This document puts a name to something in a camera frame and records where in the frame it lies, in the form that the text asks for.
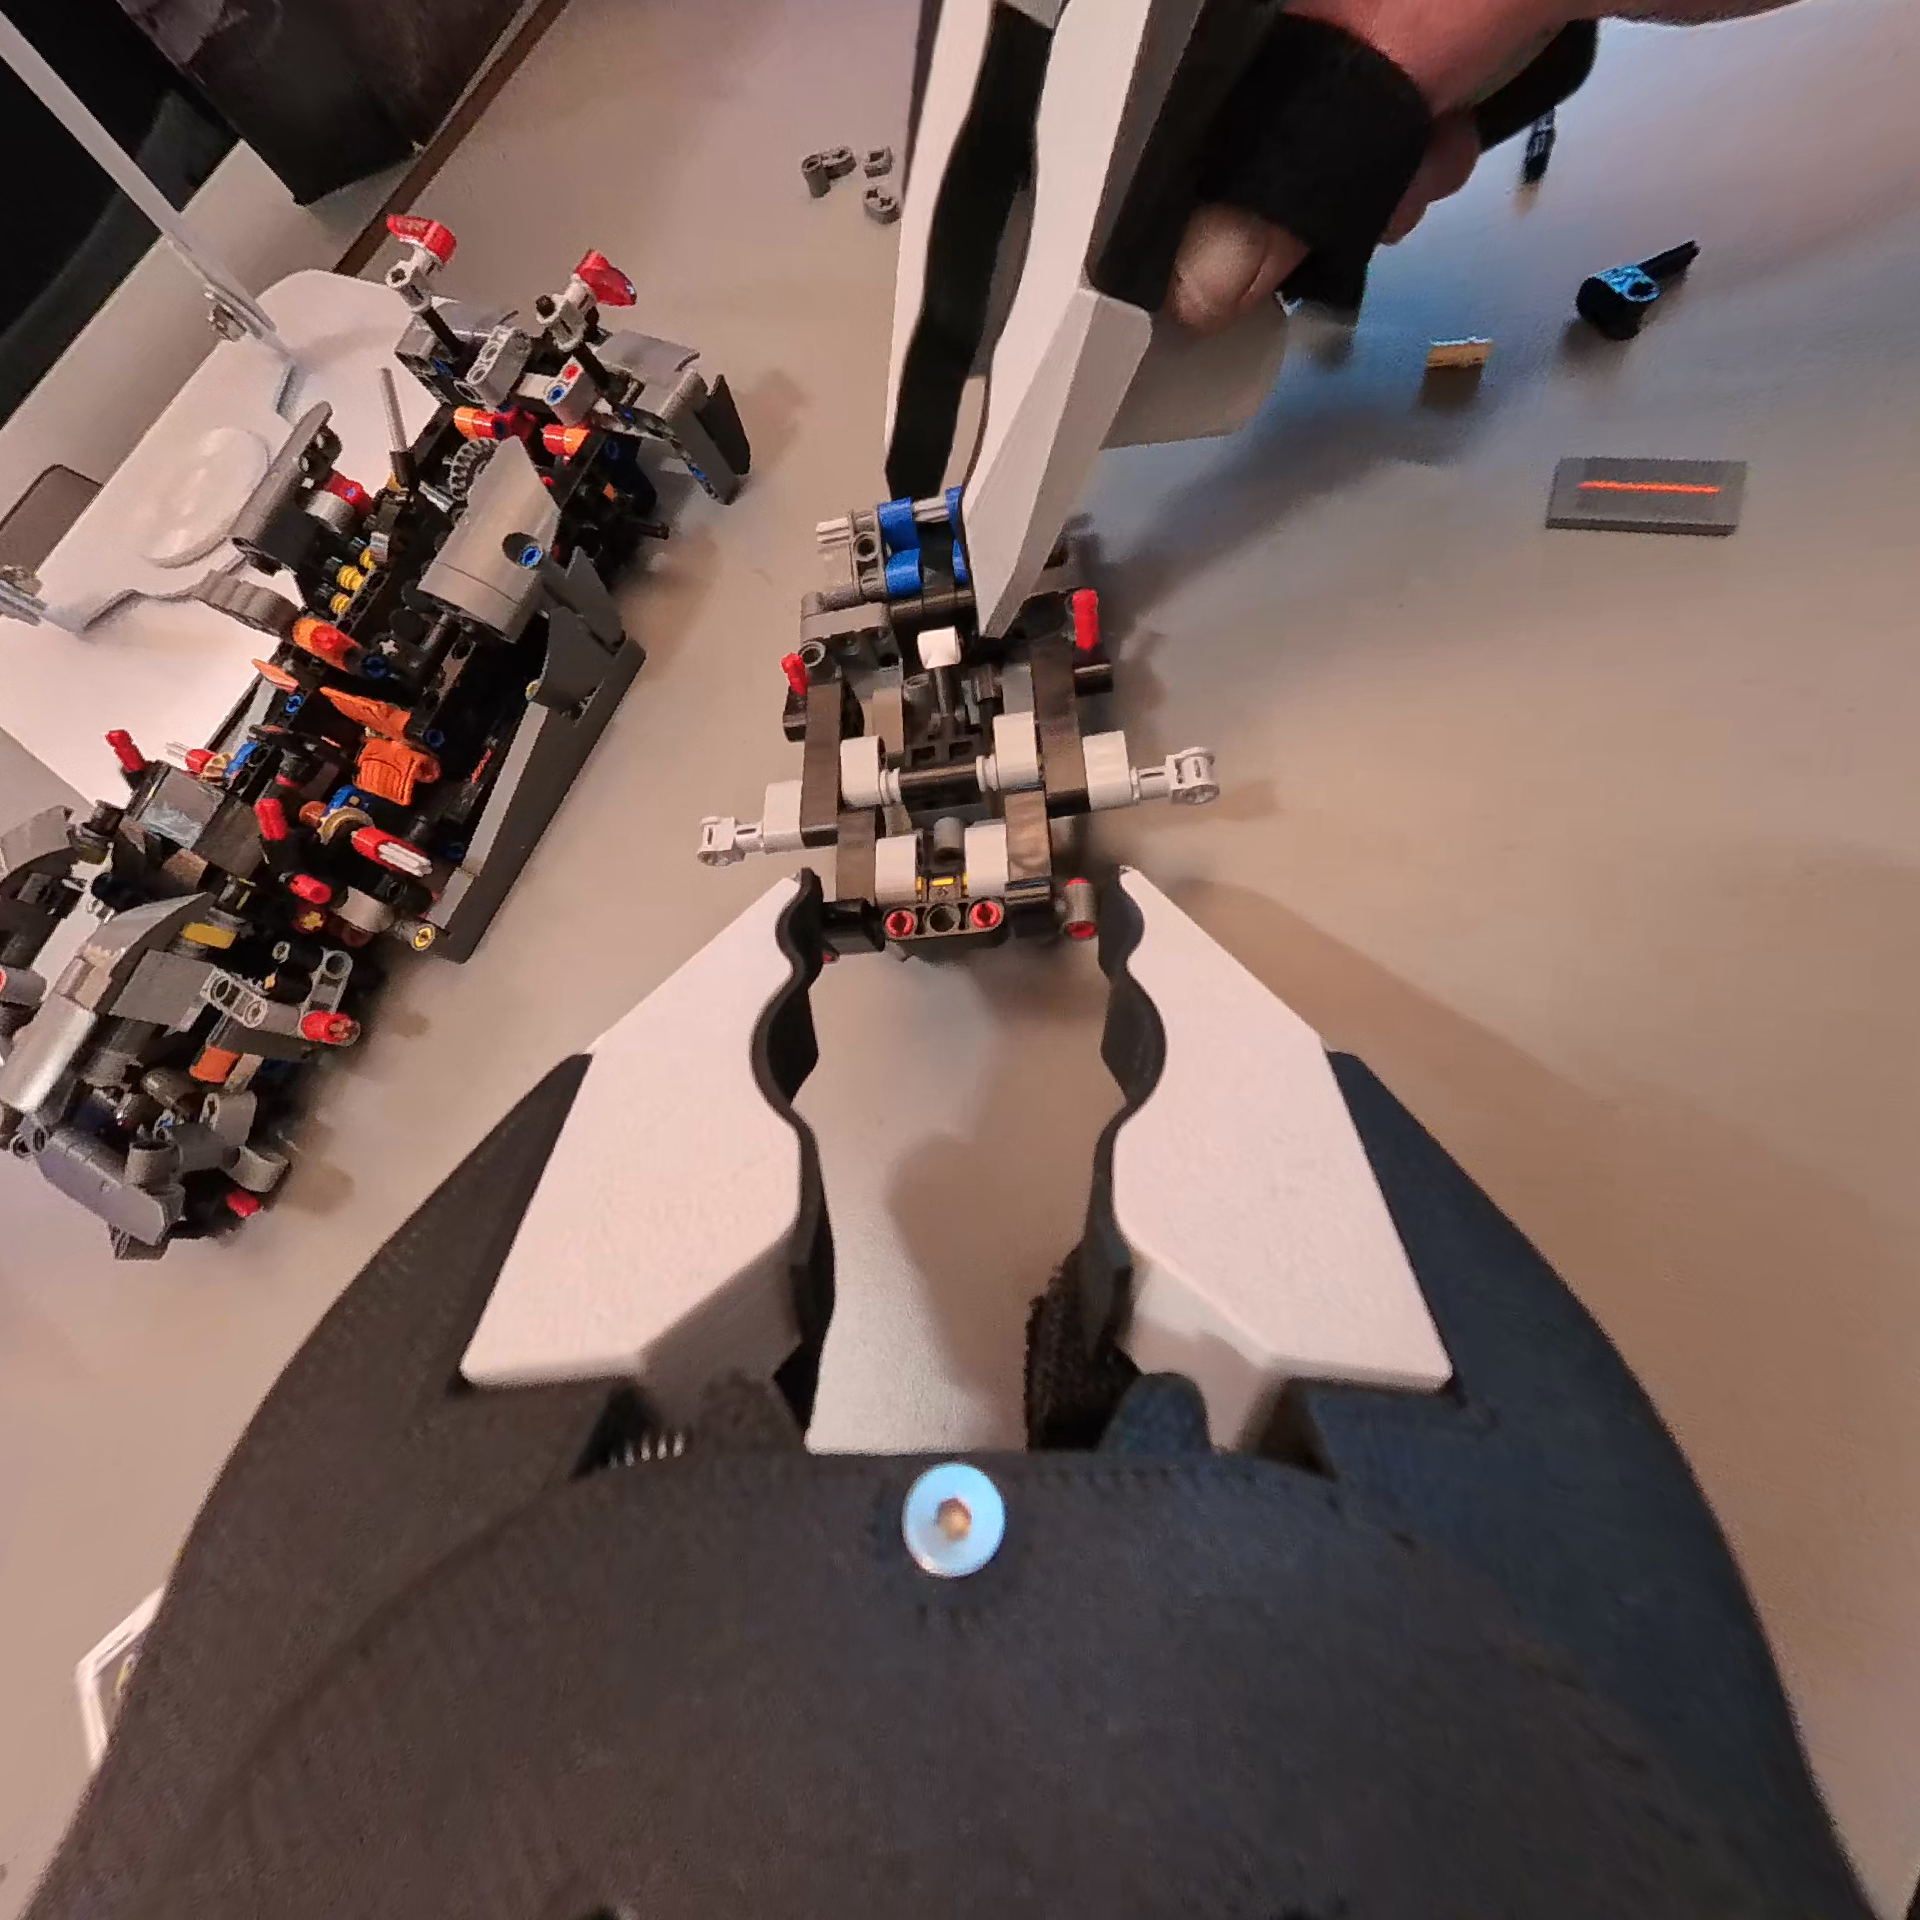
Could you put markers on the white stand base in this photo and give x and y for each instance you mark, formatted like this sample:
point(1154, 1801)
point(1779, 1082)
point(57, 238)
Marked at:
point(165, 480)

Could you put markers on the person's right hand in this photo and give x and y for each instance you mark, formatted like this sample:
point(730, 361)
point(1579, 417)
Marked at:
point(1500, 43)

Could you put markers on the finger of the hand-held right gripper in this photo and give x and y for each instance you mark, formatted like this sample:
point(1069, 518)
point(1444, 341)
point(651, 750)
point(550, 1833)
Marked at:
point(1073, 374)
point(917, 300)

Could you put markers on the black lego connector with pin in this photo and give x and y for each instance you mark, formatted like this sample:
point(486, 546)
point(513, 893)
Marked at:
point(1628, 292)

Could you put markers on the tan lego pin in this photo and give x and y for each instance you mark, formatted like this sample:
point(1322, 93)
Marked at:
point(1458, 355)

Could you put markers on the large lego car chassis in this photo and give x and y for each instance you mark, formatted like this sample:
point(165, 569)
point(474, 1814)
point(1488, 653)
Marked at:
point(376, 750)

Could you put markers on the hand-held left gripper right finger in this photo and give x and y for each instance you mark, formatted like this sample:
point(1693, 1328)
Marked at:
point(1276, 1201)

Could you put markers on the dark grey red-striped lego tile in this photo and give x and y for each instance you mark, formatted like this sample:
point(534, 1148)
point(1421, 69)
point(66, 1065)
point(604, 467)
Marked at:
point(1645, 499)

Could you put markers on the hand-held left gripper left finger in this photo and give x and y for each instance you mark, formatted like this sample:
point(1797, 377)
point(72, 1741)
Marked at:
point(644, 1201)

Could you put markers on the small lego car subassembly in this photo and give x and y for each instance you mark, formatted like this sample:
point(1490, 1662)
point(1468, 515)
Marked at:
point(944, 763)

